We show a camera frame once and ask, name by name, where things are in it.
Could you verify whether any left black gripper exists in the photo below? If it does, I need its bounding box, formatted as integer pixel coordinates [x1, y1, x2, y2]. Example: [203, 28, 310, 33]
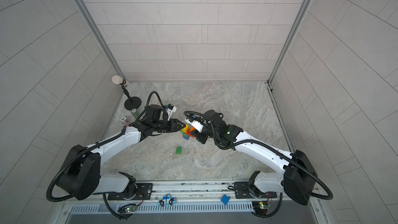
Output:
[152, 119, 187, 133]

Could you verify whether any yellow square lego brick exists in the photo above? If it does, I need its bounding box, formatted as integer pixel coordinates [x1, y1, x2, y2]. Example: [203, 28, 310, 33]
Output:
[181, 125, 189, 133]

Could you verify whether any long red lego brick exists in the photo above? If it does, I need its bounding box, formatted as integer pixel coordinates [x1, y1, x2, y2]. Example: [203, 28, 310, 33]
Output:
[186, 132, 195, 138]

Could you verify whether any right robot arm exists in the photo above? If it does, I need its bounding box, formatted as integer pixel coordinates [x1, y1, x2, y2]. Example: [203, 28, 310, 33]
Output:
[183, 110, 333, 205]

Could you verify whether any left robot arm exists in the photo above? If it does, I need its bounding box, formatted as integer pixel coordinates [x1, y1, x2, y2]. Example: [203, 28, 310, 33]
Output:
[46, 103, 186, 202]

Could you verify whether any green can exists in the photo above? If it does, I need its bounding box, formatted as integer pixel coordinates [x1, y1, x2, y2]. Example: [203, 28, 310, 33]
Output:
[131, 108, 140, 119]

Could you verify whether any black microphone stand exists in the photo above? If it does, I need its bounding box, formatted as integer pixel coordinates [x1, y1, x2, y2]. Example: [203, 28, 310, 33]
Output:
[112, 75, 142, 111]

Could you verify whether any pink white small cup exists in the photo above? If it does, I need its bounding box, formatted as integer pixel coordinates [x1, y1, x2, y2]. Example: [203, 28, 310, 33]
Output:
[119, 116, 130, 127]

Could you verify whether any blue car toy sticker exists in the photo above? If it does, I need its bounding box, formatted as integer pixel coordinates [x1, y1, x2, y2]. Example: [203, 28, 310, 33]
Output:
[158, 194, 176, 207]

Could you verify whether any right circuit board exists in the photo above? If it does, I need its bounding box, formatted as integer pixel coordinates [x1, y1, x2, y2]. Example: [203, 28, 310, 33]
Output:
[252, 201, 272, 216]

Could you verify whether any circuit board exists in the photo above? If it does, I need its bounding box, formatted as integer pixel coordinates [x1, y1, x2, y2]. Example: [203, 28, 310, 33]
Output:
[118, 203, 139, 214]
[252, 201, 272, 216]

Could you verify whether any left circuit board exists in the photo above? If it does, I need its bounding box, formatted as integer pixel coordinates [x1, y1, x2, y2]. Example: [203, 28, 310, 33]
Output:
[118, 203, 139, 214]

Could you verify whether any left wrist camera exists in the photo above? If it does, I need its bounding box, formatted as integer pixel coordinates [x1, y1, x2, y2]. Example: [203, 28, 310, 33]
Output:
[165, 104, 177, 120]

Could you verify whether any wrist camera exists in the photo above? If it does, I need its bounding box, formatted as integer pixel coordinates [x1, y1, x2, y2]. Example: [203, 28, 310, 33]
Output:
[185, 117, 204, 133]
[165, 104, 177, 120]

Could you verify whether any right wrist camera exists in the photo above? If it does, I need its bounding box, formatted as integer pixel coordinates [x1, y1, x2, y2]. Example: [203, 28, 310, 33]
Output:
[185, 117, 204, 133]

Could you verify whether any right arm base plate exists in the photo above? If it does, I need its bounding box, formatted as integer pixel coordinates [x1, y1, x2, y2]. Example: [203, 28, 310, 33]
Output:
[232, 181, 279, 199]

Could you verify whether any aluminium front rail frame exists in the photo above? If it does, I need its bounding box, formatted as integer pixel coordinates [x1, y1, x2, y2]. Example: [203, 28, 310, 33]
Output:
[62, 178, 321, 215]

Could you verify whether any blue cube on rail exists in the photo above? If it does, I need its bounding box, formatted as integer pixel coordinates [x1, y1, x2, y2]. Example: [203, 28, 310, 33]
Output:
[221, 195, 230, 205]

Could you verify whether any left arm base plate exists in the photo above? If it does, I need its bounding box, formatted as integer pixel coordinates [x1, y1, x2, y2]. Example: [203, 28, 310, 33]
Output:
[107, 183, 153, 201]

